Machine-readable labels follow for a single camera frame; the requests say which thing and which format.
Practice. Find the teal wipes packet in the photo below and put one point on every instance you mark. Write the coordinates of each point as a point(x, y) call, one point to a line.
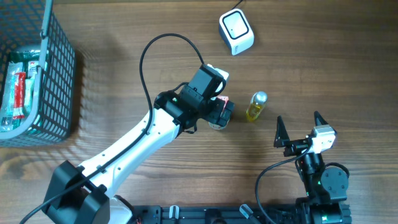
point(8, 100)

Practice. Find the yellow dish soap bottle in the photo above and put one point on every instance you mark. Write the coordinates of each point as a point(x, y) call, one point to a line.
point(256, 105)

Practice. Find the green lidded jar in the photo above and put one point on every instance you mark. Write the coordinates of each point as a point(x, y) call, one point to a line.
point(217, 126)

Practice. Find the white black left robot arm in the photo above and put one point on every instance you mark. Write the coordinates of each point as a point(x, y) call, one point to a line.
point(87, 193)

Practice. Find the red patterned small carton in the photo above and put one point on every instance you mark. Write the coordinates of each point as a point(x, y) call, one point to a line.
point(220, 97)

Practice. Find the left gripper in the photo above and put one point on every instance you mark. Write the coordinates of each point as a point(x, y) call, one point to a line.
point(218, 109)

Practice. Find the green sponge package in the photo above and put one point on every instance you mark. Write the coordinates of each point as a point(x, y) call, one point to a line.
point(19, 62)

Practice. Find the dark grey mesh basket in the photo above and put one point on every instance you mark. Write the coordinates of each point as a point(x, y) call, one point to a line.
point(30, 26)

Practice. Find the red stick packet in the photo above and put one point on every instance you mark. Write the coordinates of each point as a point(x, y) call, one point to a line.
point(19, 86)

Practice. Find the white barcode scanner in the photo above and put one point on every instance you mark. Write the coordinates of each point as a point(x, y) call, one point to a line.
point(236, 32)

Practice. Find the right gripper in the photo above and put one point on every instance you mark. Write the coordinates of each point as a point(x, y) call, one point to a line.
point(282, 137)

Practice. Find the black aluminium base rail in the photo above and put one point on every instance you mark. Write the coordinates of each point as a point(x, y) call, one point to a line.
point(285, 213)

